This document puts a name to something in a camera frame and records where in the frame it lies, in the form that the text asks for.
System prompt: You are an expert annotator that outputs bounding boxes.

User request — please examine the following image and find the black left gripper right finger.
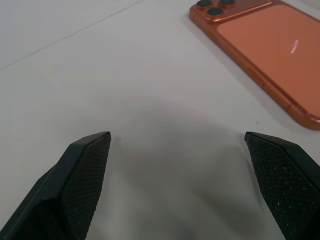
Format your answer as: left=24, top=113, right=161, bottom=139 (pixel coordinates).
left=244, top=131, right=320, bottom=240

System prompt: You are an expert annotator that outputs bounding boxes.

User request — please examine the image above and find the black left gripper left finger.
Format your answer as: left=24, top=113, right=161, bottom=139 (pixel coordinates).
left=0, top=131, right=112, bottom=240

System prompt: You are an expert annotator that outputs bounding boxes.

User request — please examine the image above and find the orange smartphone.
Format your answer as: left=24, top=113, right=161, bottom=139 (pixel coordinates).
left=188, top=0, right=320, bottom=131

